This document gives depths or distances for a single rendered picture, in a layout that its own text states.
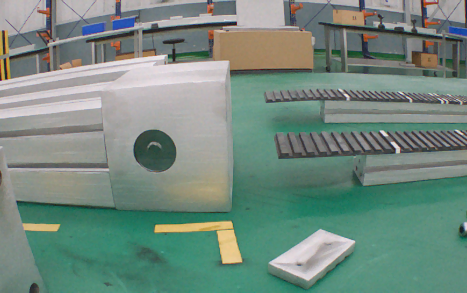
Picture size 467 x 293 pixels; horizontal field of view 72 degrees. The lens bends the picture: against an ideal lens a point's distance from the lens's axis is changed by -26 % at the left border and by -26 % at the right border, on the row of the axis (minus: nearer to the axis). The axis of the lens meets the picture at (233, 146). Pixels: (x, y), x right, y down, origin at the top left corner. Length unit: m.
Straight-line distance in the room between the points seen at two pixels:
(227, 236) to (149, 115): 0.10
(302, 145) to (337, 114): 0.19
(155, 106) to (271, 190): 0.12
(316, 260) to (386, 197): 0.12
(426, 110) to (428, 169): 0.21
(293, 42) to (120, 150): 0.70
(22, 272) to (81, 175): 0.13
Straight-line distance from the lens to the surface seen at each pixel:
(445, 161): 0.38
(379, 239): 0.27
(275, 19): 0.99
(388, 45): 9.22
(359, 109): 0.53
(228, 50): 0.92
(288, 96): 0.52
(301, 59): 0.96
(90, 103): 0.30
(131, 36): 5.15
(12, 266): 0.21
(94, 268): 0.25
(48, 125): 0.32
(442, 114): 0.59
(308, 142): 0.34
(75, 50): 8.42
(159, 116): 0.28
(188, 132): 0.29
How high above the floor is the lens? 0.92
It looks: 19 degrees down
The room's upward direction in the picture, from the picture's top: 2 degrees counter-clockwise
